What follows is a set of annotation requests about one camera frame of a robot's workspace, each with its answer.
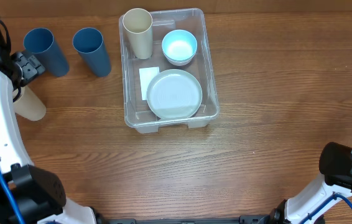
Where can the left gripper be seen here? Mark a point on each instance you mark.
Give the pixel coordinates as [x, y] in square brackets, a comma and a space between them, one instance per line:
[32, 66]

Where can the cream cup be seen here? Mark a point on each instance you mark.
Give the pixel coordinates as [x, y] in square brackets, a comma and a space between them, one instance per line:
[138, 25]
[29, 106]

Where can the grey plate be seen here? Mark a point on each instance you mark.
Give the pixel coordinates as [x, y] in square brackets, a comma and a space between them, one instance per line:
[174, 94]

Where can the light blue bowl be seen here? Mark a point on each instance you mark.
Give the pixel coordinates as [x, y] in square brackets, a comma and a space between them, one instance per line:
[179, 44]

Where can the grey bowl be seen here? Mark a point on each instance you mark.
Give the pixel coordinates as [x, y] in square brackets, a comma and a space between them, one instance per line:
[179, 62]

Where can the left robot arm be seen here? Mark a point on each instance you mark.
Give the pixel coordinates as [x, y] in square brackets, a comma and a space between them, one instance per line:
[29, 194]

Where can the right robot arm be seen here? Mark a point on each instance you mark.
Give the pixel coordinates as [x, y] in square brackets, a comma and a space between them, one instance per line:
[332, 185]

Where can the dark blue cup far left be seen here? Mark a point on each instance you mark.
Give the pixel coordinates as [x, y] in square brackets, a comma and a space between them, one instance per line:
[41, 43]

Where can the dark blue cup near bin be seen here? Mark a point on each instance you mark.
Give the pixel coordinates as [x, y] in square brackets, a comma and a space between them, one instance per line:
[89, 43]

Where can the white label in bin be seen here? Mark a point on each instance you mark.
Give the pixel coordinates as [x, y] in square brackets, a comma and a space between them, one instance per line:
[146, 75]

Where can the clear plastic storage bin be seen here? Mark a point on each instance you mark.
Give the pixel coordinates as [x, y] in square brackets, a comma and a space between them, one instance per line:
[137, 113]

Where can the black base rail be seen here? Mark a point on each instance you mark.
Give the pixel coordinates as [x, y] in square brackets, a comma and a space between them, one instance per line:
[243, 219]

